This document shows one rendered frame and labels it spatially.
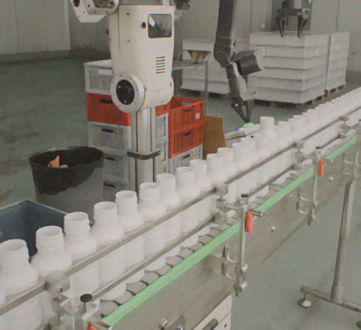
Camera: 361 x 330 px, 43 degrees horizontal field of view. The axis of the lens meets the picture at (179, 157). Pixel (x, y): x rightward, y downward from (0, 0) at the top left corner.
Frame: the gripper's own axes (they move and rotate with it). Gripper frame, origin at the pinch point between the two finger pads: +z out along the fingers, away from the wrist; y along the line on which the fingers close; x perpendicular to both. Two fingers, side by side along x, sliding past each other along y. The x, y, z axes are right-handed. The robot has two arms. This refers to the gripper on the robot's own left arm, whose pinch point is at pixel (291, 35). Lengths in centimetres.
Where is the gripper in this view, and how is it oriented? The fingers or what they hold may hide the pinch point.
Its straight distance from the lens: 174.0
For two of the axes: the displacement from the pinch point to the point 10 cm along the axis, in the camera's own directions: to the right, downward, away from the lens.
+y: -8.2, -1.7, 5.5
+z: 0.0, 9.5, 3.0
